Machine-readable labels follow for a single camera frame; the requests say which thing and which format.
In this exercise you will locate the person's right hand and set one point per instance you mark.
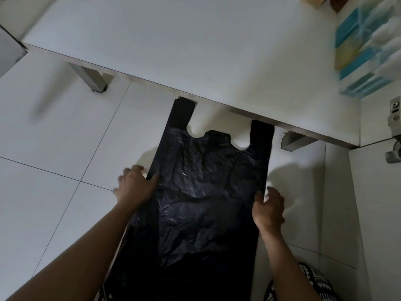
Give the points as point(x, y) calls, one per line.
point(271, 214)

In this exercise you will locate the person's left hand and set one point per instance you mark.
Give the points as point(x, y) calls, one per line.
point(134, 189)

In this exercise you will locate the person's right thumb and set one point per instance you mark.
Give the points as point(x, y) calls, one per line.
point(259, 200)

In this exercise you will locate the person's left thumb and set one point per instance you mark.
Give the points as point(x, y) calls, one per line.
point(153, 182)

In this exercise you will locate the black plastic carrier bag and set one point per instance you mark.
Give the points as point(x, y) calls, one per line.
point(203, 197)

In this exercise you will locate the person's left forearm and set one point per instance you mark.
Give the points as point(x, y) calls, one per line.
point(78, 260)

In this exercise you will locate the person's right forearm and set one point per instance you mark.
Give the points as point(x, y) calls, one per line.
point(285, 266)

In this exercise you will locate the grey metal table leg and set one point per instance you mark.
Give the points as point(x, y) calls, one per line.
point(92, 76)
point(296, 141)

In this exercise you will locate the stack of blue packets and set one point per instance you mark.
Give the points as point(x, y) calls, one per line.
point(363, 46)

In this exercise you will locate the dark brown wooden object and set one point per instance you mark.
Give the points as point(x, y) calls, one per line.
point(337, 3)

